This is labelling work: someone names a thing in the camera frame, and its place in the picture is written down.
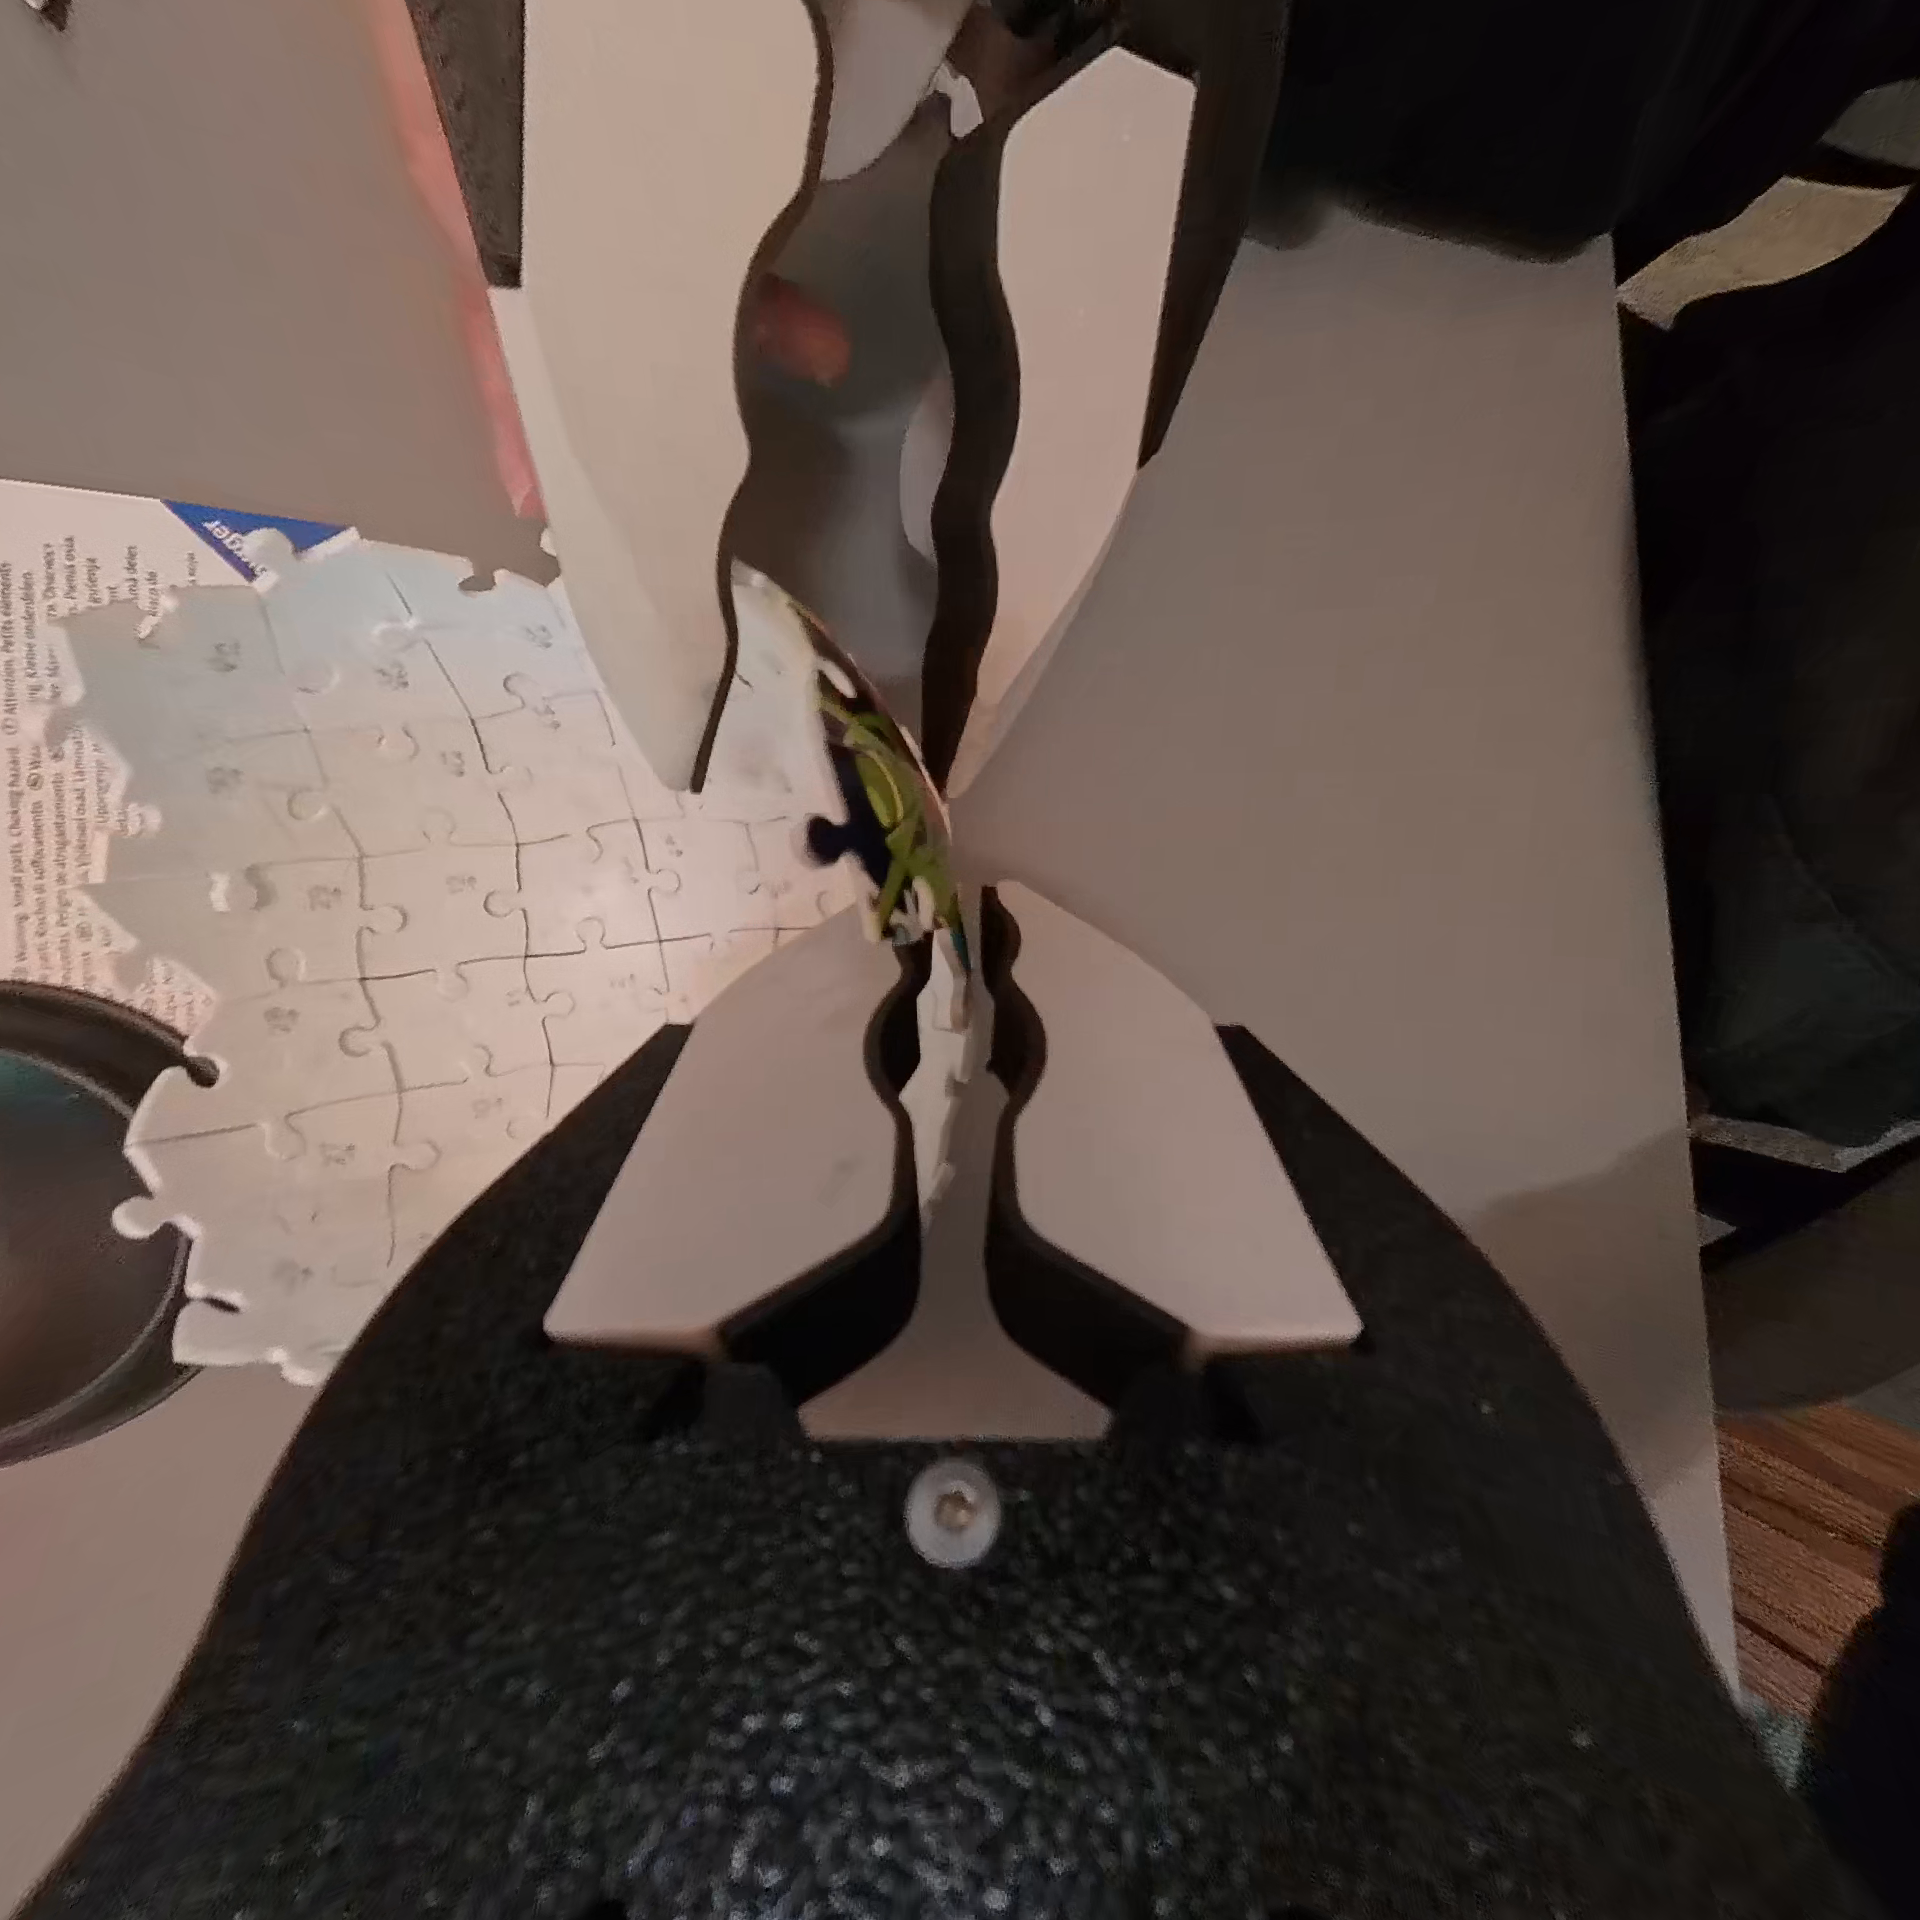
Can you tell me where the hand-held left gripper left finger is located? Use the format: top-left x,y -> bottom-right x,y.
540,901 -> 922,1408

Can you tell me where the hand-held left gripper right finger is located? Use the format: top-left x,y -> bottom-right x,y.
977,882 -> 1367,1414

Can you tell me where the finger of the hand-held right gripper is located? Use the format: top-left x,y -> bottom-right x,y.
517,0 -> 840,798
919,42 -> 1202,804

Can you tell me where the partly built puzzle ball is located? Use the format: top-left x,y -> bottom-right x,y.
45,539 -> 992,1389

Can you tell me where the white instruction leaflet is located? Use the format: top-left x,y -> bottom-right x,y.
0,478 -> 368,992

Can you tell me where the person's right forearm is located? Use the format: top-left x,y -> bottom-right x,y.
1258,0 -> 1920,287

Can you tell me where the black ball stand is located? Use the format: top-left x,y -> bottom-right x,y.
0,979 -> 218,1469

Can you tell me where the person's right hand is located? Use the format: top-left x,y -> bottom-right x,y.
750,272 -> 857,389

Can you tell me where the person's dark clothing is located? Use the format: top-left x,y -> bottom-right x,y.
1621,180 -> 1920,1412

